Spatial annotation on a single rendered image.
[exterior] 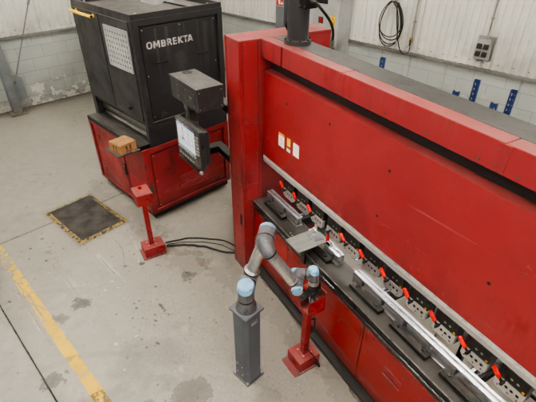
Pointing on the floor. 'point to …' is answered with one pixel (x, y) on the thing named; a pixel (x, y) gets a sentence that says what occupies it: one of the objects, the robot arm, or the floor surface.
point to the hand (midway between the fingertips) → (311, 304)
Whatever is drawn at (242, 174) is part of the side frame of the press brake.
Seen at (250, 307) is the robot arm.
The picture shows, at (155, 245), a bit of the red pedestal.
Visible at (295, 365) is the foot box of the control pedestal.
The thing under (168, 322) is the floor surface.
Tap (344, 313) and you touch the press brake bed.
